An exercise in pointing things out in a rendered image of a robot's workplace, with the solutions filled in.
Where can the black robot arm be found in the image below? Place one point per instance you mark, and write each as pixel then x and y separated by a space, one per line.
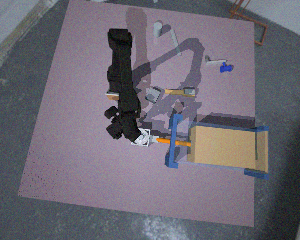
pixel 120 78

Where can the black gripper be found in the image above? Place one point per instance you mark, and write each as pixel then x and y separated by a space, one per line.
pixel 113 112

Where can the winch handle with blue knob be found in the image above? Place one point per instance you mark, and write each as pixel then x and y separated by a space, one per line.
pixel 220 62

